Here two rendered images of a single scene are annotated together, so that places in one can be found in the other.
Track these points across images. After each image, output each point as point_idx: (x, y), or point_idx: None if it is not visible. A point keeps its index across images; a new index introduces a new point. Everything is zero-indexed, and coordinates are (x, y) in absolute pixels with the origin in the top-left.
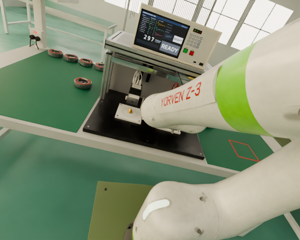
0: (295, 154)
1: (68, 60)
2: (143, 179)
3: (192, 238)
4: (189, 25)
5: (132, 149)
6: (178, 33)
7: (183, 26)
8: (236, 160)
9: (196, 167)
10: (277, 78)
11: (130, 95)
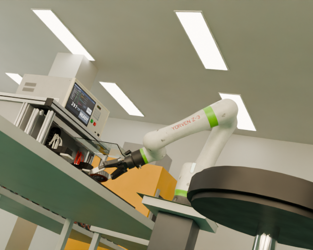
0: (212, 140)
1: None
2: None
3: None
4: (95, 101)
5: (111, 192)
6: (90, 106)
7: (92, 101)
8: None
9: (136, 215)
10: (219, 110)
11: (68, 155)
